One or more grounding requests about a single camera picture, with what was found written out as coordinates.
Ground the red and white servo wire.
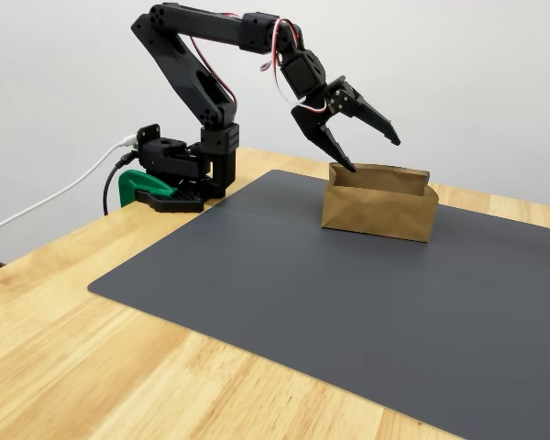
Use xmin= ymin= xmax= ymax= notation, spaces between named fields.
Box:
xmin=190 ymin=13 xmax=329 ymax=114

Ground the brown paper bag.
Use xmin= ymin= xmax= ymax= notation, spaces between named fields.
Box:
xmin=320 ymin=161 xmax=439 ymax=243

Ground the green table clamp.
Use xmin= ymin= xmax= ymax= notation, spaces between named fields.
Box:
xmin=117 ymin=169 xmax=178 ymax=207

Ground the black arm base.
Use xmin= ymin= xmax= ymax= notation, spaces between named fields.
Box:
xmin=135 ymin=123 xmax=226 ymax=214

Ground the white cable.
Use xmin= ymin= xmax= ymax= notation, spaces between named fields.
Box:
xmin=0 ymin=136 xmax=137 ymax=237

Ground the black cable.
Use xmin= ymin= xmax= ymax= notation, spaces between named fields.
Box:
xmin=102 ymin=153 xmax=141 ymax=215

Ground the grey rubber mat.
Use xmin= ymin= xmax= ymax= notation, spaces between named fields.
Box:
xmin=86 ymin=169 xmax=550 ymax=440

